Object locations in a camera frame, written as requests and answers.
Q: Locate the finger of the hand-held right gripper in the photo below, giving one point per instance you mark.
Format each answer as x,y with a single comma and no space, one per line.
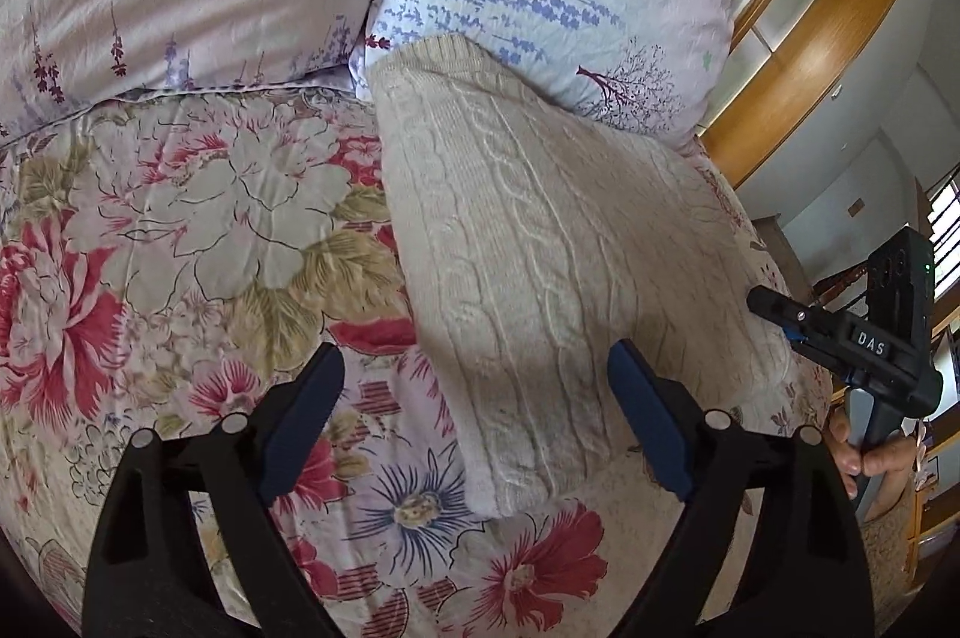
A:
784,308
814,353

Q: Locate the window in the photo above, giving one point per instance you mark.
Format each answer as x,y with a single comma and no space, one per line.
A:
946,211

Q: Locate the floral bed sheet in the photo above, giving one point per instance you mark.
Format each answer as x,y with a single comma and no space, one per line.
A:
187,248

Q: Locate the wooden headboard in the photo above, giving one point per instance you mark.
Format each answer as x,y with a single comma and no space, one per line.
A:
825,68

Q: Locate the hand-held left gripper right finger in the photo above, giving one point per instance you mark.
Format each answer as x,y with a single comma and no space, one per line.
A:
652,428

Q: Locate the person's right hand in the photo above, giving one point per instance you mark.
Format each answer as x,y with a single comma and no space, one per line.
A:
841,439

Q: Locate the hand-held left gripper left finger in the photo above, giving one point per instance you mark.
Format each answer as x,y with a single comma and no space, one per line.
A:
300,420

